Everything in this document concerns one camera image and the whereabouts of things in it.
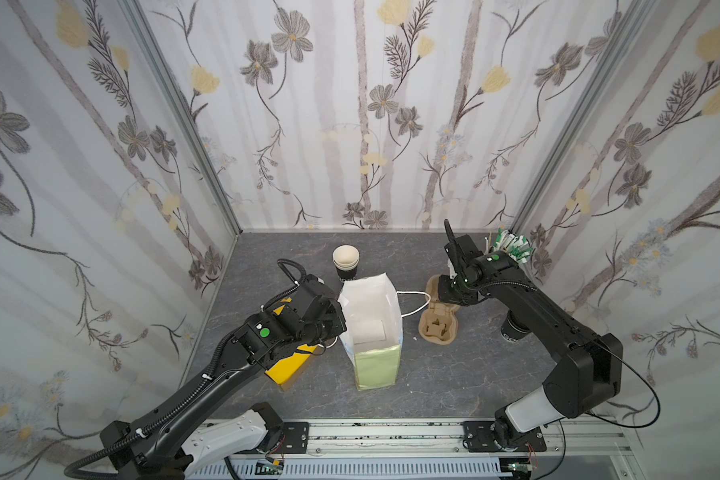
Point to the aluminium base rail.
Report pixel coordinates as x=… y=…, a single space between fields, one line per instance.
x=245 y=448

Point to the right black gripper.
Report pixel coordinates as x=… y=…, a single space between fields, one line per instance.
x=456 y=279

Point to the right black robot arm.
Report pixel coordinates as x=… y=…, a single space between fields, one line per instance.
x=588 y=366

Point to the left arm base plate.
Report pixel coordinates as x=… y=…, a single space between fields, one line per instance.
x=295 y=436

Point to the green white wrapped straws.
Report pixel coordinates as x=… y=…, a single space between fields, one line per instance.
x=517 y=247

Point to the green white paper bag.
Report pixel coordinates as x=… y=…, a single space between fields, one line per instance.
x=374 y=329

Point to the brown pulp cup carrier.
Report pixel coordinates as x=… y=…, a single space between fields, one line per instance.
x=438 y=323

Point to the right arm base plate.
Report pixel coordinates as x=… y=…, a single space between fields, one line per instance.
x=500 y=436

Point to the black paper coffee cup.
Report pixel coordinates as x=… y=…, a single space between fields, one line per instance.
x=512 y=330

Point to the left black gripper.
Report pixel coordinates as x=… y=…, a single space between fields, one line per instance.
x=330 y=318

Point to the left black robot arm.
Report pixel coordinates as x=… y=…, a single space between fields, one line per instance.
x=157 y=445

